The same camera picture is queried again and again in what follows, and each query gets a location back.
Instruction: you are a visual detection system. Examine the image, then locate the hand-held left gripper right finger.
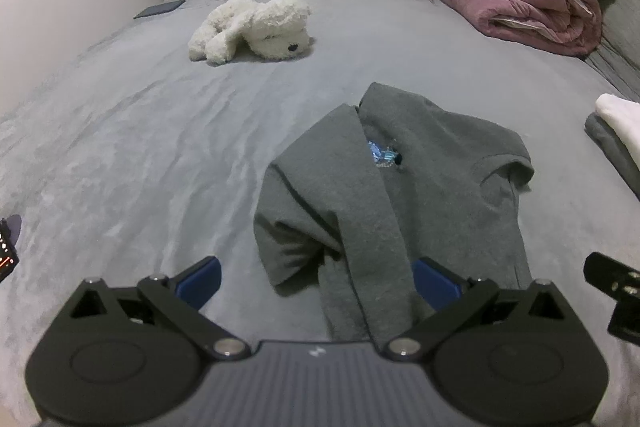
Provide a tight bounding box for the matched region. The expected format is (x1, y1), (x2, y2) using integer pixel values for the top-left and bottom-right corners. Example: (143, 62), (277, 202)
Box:
(382, 257), (569, 361)

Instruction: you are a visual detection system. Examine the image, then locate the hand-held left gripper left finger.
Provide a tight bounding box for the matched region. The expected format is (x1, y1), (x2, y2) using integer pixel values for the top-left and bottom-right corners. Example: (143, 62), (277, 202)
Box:
(67, 256), (252, 361)

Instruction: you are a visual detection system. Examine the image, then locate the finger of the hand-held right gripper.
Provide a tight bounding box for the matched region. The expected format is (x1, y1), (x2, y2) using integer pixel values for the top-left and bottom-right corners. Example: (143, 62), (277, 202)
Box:
(584, 252), (640, 339)

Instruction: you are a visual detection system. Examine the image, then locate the grey sweatshirt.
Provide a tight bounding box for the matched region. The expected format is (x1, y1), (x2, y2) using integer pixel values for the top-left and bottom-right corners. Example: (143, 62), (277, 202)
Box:
(252, 82), (535, 348)

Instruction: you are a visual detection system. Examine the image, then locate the grey folded cloth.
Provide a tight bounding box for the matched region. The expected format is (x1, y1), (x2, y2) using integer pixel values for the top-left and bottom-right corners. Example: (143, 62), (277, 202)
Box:
(584, 113), (640, 200)

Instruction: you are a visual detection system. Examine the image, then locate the grey bed sheet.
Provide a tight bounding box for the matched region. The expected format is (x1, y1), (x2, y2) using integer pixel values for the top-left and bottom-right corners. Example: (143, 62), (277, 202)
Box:
(0, 0), (640, 427)

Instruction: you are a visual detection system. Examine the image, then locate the white folded cloth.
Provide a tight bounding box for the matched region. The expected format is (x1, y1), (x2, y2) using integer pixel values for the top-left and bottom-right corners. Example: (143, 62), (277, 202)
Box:
(595, 93), (640, 148)

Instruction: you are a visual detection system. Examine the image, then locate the phone with red display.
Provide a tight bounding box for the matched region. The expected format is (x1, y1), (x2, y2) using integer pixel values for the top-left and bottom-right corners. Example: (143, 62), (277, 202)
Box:
(0, 214), (23, 284)

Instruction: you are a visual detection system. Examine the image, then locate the white plush dog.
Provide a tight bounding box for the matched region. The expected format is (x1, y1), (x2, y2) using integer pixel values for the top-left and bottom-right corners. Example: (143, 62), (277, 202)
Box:
(187, 0), (317, 66)

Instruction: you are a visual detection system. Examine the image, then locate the pink quilt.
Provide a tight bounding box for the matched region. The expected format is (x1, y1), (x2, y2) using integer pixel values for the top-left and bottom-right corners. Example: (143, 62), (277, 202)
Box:
(429, 0), (603, 58)

